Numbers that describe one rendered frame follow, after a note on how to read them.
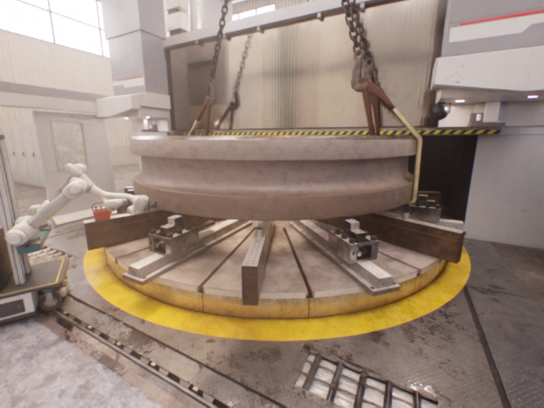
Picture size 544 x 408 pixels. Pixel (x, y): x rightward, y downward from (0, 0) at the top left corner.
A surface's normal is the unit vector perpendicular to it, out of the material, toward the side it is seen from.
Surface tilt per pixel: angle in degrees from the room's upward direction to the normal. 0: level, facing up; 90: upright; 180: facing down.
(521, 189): 90
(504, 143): 90
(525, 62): 90
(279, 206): 90
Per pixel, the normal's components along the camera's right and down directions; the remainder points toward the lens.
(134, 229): 0.65, 0.15
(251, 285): -0.08, 0.20
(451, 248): -0.76, 0.13
